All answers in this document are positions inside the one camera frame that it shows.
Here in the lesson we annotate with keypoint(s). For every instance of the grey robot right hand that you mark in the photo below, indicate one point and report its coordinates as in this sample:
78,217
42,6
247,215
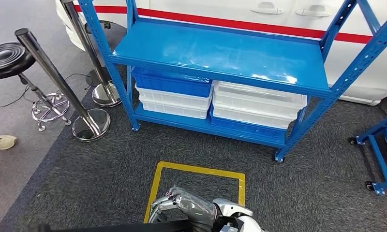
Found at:
196,208

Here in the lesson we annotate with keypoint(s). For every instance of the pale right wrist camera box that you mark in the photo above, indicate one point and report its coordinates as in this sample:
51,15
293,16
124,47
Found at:
228,229

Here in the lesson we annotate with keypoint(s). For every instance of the yellow floor tape square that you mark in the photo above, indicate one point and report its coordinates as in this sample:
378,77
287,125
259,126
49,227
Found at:
153,192

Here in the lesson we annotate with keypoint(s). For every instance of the black plastic frame part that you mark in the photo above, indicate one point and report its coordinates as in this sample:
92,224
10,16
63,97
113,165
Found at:
116,228

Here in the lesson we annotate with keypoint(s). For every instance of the person's beige shoe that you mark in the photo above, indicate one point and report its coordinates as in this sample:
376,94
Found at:
2,142

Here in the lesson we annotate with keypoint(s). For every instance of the black round stool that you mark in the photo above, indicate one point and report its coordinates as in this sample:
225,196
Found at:
7,59

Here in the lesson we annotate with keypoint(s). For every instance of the white car with red stripe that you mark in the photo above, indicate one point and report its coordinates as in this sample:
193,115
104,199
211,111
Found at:
196,6

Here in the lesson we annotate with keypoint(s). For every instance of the blue metal shelf rack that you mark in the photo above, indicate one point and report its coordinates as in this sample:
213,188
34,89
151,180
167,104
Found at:
212,48

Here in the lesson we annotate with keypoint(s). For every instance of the blue wheeled metal rack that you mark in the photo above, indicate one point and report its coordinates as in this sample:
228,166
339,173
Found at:
379,160

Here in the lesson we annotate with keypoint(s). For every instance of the chrome stanchion post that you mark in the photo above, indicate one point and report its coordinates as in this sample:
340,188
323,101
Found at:
84,40
52,73

